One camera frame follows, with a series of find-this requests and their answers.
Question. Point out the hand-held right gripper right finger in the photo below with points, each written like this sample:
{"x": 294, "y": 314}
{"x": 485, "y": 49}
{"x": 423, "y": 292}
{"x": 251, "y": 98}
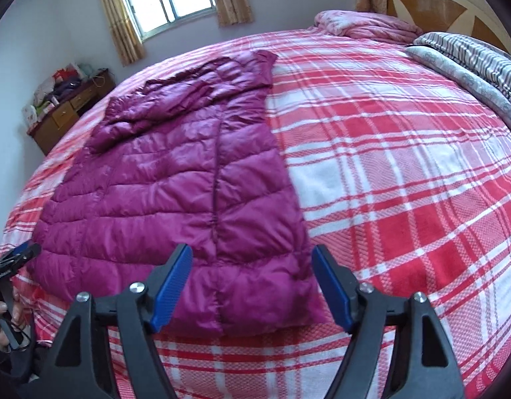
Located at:
{"x": 332, "y": 286}

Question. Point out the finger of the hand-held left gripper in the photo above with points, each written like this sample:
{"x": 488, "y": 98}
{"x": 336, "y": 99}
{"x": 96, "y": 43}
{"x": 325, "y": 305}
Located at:
{"x": 24, "y": 251}

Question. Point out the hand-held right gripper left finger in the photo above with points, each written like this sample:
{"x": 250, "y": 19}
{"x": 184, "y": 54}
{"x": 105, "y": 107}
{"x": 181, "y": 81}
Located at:
{"x": 172, "y": 286}

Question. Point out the purple down jacket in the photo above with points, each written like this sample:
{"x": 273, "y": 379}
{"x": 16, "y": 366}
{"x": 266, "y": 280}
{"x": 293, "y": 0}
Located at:
{"x": 155, "y": 174}

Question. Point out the pile of bags and clothes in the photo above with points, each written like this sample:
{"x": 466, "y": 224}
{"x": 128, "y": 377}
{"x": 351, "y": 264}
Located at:
{"x": 56, "y": 87}

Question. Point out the bed with red plaid sheet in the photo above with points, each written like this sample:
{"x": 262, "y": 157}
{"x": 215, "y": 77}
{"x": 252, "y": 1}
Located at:
{"x": 384, "y": 174}

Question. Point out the brown wooden desk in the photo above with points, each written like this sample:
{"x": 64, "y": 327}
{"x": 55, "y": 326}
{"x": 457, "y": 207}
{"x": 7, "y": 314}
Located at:
{"x": 64, "y": 116}

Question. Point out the grey floral pillow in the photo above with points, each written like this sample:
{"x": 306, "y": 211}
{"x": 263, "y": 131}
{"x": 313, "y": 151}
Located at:
{"x": 459, "y": 75}

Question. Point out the pink folded quilt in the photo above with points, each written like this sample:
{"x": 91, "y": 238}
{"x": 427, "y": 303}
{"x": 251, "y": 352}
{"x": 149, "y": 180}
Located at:
{"x": 363, "y": 25}

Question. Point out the striped pillow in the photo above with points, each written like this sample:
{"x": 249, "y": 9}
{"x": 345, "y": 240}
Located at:
{"x": 479, "y": 58}

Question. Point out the sliding window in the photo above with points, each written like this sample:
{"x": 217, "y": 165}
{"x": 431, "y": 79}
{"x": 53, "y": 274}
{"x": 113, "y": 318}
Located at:
{"x": 164, "y": 0}

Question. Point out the wooden headboard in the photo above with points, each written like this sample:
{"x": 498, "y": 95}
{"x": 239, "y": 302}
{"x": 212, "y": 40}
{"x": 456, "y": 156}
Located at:
{"x": 438, "y": 4}

